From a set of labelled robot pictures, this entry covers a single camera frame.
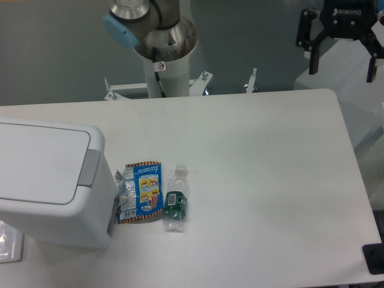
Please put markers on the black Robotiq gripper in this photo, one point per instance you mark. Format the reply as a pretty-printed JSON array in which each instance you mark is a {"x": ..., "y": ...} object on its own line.
[{"x": 352, "y": 20}]

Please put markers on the white trash can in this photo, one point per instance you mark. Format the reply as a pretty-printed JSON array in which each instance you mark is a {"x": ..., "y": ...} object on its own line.
[{"x": 56, "y": 184}]

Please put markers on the white box behind table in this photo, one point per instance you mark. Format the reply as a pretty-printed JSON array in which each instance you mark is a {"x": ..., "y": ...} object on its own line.
[{"x": 343, "y": 69}]

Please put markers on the metal clamp bolt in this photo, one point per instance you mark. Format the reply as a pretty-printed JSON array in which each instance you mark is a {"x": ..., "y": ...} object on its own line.
[{"x": 250, "y": 86}]

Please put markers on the black object at table edge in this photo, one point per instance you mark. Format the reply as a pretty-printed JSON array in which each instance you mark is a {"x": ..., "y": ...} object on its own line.
[{"x": 373, "y": 254}]

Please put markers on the clear plastic bottle green label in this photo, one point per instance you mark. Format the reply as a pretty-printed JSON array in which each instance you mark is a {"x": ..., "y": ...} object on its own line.
[{"x": 176, "y": 200}]

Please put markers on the blue snack bag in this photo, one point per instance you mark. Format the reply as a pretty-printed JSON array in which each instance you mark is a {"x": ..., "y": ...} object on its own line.
[{"x": 140, "y": 195}]

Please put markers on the transparent plastic sheet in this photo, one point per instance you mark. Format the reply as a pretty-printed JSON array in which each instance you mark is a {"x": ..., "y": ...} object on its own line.
[{"x": 11, "y": 244}]

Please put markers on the white mounting bracket with bolts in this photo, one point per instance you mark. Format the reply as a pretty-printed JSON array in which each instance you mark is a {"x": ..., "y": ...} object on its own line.
[{"x": 196, "y": 87}]

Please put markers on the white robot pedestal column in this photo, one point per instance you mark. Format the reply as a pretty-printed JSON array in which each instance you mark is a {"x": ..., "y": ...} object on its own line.
[{"x": 174, "y": 74}]

